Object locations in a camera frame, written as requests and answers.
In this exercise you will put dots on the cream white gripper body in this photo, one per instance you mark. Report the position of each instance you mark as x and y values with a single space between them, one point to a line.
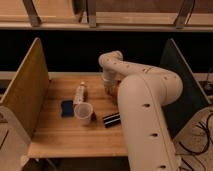
109 79

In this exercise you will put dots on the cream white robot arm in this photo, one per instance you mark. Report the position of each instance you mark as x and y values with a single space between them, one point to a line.
141 95

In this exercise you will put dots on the clear plastic bottle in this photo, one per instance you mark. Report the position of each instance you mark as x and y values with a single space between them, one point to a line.
80 94

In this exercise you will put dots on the clear plastic cup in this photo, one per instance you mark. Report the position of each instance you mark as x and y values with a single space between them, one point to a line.
83 112

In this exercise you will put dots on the black white striped box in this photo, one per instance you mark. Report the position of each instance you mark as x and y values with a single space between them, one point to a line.
111 120

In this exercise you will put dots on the left wooden side panel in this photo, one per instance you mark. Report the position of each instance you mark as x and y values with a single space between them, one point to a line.
23 98

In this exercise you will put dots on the right dark side panel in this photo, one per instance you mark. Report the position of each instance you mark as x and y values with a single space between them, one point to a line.
192 99

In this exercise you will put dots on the wooden shelf with brackets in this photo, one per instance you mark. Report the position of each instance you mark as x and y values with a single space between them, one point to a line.
108 15

